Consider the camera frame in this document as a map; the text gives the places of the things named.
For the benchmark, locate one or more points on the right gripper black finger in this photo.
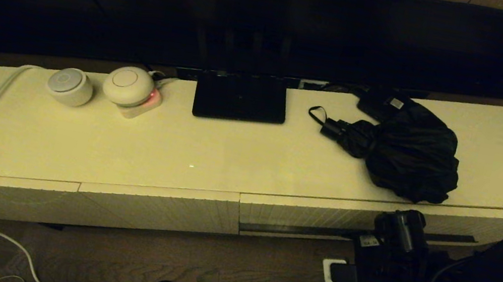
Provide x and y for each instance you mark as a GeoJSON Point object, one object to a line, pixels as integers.
{"type": "Point", "coordinates": [344, 274]}

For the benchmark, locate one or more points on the black television screen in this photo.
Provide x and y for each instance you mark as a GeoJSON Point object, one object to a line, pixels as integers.
{"type": "Point", "coordinates": [250, 23]}

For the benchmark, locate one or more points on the white tv cabinet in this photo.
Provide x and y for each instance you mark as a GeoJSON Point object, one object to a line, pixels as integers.
{"type": "Point", "coordinates": [228, 157]}

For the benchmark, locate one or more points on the right gripper white-faced finger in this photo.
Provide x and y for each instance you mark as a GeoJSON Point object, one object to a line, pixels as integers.
{"type": "Point", "coordinates": [326, 271]}

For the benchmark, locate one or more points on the white round dome device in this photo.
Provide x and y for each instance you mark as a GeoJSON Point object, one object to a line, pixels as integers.
{"type": "Point", "coordinates": [128, 84]}

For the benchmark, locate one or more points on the white power strip red light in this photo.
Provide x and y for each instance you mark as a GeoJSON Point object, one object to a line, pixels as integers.
{"type": "Point", "coordinates": [139, 111]}

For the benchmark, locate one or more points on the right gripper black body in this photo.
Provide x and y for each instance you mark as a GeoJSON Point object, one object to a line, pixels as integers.
{"type": "Point", "coordinates": [393, 272]}

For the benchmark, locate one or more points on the black television base plate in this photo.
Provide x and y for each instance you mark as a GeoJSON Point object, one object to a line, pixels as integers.
{"type": "Point", "coordinates": [238, 100]}

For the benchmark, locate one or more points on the black umbrella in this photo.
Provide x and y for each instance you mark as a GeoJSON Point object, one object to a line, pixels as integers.
{"type": "Point", "coordinates": [407, 157]}

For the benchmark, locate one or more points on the white ribbed cabinet drawer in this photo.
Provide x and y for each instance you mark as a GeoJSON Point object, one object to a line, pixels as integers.
{"type": "Point", "coordinates": [310, 217]}

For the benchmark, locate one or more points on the white speaker with grey top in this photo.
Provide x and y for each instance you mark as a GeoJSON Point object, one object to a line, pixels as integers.
{"type": "Point", "coordinates": [69, 86]}

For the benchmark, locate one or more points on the small black set-top box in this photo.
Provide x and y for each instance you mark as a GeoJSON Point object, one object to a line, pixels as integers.
{"type": "Point", "coordinates": [377, 105]}

